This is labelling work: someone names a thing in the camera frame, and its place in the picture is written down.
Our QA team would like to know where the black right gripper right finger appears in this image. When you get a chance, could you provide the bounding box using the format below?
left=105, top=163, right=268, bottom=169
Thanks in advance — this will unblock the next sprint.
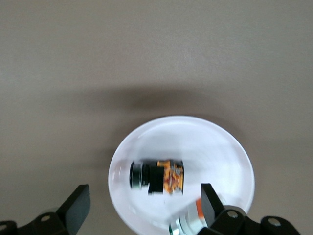
left=195, top=183, right=304, bottom=235

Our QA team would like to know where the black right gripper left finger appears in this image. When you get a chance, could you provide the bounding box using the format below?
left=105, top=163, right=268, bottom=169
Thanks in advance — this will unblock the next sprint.
left=0, top=184, right=91, bottom=235

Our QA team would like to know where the orange black push-button switch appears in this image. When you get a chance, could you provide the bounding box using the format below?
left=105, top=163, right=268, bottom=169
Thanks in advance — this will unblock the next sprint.
left=129, top=159, right=184, bottom=196

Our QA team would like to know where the brown table cover mat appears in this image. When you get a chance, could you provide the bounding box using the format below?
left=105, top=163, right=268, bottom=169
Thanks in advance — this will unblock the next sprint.
left=0, top=0, right=313, bottom=235

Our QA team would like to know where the pink round plate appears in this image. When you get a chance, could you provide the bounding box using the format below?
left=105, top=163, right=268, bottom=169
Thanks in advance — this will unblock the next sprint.
left=108, top=115, right=255, bottom=235

